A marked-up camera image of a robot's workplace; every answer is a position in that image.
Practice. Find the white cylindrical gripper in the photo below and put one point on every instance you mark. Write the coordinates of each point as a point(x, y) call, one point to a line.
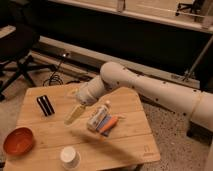
point(88, 94)

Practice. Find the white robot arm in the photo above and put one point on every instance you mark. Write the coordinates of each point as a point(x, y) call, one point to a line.
point(198, 104)

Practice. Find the black eraser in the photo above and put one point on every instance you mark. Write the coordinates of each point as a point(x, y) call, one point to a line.
point(45, 105)

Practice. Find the white tube bottle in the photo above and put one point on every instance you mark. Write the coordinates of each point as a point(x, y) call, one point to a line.
point(101, 112)

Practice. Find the wooden table board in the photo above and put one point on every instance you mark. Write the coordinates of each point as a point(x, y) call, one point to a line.
point(130, 142)

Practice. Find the orange marker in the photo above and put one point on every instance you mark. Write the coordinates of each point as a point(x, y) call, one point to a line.
point(113, 120)

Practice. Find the orange bowl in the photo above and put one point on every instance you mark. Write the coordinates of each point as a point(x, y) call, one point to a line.
point(19, 142)

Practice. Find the black office chair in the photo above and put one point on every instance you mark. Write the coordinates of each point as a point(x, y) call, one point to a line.
point(15, 57)

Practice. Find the metal stand pole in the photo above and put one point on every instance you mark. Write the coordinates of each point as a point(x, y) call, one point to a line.
point(189, 73)

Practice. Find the background chair base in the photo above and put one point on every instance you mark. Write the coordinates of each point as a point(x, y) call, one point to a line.
point(194, 7)

